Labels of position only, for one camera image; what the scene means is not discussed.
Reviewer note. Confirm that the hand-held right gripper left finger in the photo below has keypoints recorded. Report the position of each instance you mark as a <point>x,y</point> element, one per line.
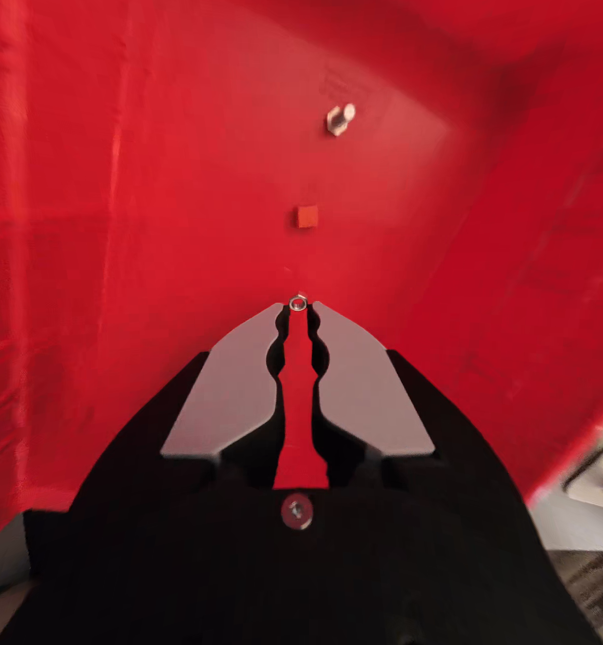
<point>226,403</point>

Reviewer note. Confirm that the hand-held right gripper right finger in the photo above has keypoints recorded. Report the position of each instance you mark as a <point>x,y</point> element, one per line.
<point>372,403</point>

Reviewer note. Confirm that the small metal nut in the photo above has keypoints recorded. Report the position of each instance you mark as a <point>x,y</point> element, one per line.
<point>293,301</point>

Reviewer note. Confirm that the red cube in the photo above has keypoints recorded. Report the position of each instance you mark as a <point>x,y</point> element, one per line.
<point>306,216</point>

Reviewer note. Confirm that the red plastic bin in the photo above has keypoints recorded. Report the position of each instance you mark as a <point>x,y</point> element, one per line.
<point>181,151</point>

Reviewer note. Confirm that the small metal screw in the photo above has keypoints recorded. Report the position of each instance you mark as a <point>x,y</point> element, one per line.
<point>340,118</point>

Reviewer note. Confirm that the white desk foot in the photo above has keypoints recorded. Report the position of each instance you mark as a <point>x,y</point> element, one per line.
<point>599,479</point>

